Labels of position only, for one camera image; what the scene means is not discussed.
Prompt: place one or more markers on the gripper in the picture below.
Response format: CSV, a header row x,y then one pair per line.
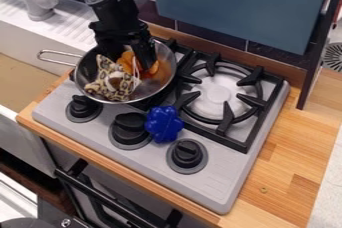
x,y
119,32

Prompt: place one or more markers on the yellow toy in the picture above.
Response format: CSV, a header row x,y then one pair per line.
x,y
127,61

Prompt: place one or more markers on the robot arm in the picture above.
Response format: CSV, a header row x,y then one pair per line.
x,y
109,2

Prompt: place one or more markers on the silver pot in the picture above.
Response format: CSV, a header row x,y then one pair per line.
x,y
153,87

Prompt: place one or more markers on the leopard print cloth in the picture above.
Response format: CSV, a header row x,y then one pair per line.
x,y
113,83

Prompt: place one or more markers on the blue toy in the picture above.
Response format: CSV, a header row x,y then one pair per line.
x,y
164,124

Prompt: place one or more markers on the toy sink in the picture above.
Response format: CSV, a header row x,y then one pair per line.
x,y
22,82

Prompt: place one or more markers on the blue box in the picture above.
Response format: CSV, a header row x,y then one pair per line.
x,y
240,8

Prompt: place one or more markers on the toy stove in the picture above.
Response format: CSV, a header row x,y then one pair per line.
x,y
214,168

